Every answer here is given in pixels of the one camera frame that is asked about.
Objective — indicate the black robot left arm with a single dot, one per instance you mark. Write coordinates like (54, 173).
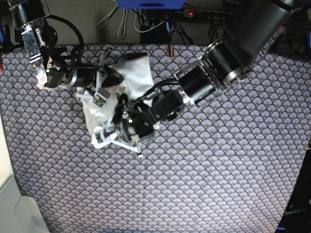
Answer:
(225, 62)

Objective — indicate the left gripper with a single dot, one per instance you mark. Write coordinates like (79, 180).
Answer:
(130, 123)

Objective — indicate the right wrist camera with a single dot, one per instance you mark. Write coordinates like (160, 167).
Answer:
(101, 97)

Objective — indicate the black power strip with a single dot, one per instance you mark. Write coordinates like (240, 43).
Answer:
(205, 14)

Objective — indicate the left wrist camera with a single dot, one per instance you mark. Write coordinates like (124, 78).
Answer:
(98, 138)

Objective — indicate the red table clamp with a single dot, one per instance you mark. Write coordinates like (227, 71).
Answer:
(171, 52)

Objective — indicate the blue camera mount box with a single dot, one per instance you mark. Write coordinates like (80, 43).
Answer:
(151, 4)

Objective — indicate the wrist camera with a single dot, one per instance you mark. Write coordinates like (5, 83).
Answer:
(101, 97)
(98, 138)

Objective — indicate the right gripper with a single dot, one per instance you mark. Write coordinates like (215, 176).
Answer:
(86, 78)

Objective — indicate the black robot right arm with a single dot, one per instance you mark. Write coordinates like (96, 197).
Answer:
(51, 68)

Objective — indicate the white T-shirt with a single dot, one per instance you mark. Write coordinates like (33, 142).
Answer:
(137, 81)

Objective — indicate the black box under table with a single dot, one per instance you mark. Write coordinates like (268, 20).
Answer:
(158, 35)

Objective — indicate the patterned fan-print tablecloth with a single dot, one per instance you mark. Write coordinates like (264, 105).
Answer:
(234, 165)

